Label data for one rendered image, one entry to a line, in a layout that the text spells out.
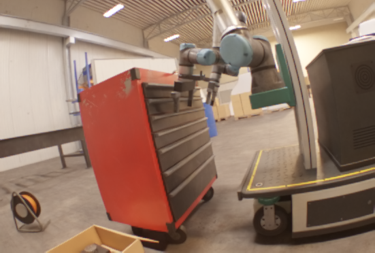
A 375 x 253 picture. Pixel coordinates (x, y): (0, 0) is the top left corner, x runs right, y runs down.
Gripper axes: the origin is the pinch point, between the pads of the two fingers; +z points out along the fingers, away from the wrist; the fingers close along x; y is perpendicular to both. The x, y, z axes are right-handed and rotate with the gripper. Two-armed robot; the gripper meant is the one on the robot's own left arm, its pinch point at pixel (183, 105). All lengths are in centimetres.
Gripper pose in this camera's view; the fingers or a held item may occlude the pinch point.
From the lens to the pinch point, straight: 100.3
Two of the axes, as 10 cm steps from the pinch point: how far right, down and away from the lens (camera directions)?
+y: -8.5, -2.2, 4.7
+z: -0.7, 9.5, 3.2
